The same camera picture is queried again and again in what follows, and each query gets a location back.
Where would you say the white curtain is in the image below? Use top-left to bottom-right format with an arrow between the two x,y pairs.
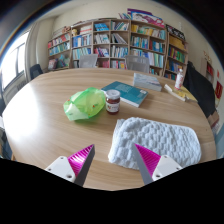
24,29 -> 42,82

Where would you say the cardboard box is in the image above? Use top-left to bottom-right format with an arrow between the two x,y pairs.
206,109 -> 222,135

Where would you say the grey-blue book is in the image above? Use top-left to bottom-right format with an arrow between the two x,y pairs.
132,72 -> 163,92

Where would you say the dark office chair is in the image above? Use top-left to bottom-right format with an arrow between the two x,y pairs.
29,63 -> 44,81

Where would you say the black jacket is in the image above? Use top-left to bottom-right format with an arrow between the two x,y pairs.
183,61 -> 217,118

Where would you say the grey mesh chair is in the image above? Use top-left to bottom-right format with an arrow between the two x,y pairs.
78,53 -> 99,69
124,54 -> 151,74

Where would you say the red jam jar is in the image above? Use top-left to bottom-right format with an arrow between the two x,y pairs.
105,89 -> 121,115

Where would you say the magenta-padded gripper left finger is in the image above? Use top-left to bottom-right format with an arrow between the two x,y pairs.
44,143 -> 96,188

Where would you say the teal book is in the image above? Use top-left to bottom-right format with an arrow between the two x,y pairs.
100,80 -> 150,108

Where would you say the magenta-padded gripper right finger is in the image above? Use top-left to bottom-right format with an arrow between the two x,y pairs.
132,142 -> 184,186

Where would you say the white plastic bottle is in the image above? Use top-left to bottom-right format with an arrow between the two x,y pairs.
174,68 -> 185,91

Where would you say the red wall poster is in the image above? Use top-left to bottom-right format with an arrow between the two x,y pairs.
214,79 -> 224,100

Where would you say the white waffle towel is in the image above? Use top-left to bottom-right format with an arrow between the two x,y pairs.
107,116 -> 203,170

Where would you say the green plastic bag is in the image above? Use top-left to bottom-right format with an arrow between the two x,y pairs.
62,87 -> 107,122

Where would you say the wooden bookshelf unit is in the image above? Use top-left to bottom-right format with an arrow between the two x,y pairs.
46,8 -> 190,81

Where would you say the window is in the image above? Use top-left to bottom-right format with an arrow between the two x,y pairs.
0,31 -> 30,92

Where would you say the yellow book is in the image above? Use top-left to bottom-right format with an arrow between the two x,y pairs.
181,85 -> 199,103
163,83 -> 188,102

